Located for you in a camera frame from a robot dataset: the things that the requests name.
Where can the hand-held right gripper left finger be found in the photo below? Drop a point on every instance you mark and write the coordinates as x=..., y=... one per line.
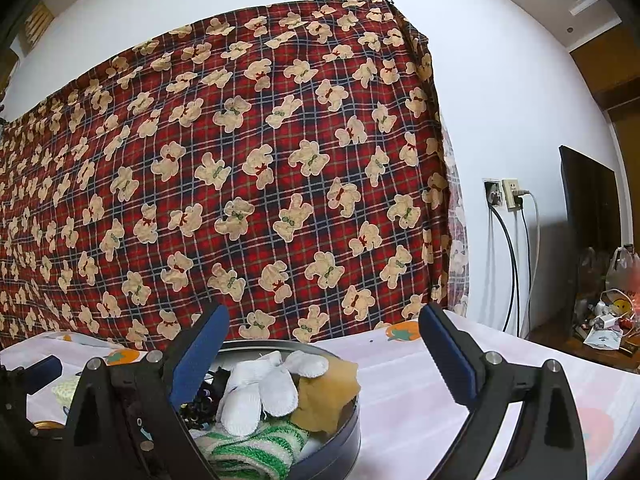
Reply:
x=197, y=360

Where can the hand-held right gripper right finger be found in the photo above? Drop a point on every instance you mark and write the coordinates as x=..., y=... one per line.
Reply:
x=450, y=360

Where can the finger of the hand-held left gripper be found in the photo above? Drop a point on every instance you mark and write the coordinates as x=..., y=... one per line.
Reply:
x=42, y=375

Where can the black sock with coloured dots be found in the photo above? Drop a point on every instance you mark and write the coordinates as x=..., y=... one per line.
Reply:
x=200, y=405

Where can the white felt mitten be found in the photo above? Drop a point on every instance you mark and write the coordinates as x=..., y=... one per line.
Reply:
x=280, y=390
x=245, y=400
x=307, y=362

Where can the green striped white cloth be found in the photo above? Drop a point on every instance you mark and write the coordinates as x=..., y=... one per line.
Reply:
x=260, y=450

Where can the tan cloth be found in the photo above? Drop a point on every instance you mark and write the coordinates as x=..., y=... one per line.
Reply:
x=325, y=395

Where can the round metal cookie tin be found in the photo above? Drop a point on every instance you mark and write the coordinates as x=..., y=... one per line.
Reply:
x=345, y=440

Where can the white persimmon print tablecloth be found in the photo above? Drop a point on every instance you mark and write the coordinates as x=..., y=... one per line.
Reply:
x=400, y=385

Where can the wooden television stand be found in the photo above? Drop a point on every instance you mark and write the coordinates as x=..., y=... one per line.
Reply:
x=550, y=337

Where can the clear plastic bag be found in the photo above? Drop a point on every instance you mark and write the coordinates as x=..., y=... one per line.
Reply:
x=590, y=272

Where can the white plastic bag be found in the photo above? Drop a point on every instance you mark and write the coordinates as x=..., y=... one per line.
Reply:
x=625, y=270

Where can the black flat screen television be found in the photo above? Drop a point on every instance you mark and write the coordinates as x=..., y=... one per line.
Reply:
x=590, y=220

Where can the red plaid teddy bear blanket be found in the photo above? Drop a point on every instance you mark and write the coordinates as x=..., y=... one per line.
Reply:
x=250, y=160

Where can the brown wooden door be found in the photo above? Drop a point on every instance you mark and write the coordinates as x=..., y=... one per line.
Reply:
x=610, y=70

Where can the wooden slatted panel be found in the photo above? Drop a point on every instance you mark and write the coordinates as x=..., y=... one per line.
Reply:
x=37, y=20

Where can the dark wall outlet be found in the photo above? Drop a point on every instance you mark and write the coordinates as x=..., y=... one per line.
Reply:
x=494, y=192

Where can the white wall outlet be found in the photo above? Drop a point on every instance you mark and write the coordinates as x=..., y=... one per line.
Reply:
x=511, y=194

